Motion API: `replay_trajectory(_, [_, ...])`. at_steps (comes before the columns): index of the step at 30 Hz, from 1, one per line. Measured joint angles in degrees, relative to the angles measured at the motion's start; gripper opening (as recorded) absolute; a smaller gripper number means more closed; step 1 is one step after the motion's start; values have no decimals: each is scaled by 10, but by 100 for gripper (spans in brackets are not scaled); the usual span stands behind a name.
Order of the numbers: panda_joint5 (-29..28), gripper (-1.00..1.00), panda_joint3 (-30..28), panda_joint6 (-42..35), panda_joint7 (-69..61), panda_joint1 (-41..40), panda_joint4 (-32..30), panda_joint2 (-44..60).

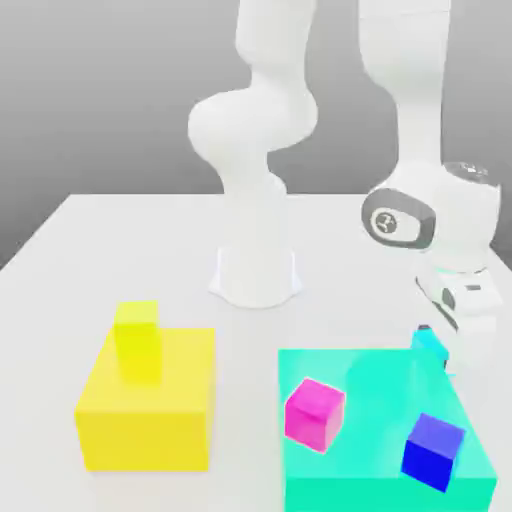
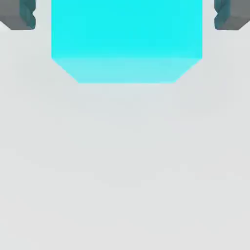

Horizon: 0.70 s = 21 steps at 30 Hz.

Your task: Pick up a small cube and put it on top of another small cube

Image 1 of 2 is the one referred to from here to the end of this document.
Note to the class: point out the small magenta cube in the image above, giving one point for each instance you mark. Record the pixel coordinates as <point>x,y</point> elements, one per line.
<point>314,416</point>

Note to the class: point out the large turquoise box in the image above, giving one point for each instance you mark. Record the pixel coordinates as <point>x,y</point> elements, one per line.
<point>372,472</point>

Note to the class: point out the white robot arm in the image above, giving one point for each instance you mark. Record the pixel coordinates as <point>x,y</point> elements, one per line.
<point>256,128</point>

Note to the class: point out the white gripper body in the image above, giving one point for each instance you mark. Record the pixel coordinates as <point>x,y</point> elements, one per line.
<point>474,338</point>

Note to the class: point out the large yellow box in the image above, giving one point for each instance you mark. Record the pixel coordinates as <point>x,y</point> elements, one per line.
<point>152,424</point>

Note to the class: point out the small blue cube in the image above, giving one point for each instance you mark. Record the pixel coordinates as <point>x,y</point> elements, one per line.
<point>430,456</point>

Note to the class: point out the small yellow cube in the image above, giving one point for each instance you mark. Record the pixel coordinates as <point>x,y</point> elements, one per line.
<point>138,344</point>

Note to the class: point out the small cyan cube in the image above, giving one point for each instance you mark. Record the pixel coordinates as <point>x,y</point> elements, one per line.
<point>427,343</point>

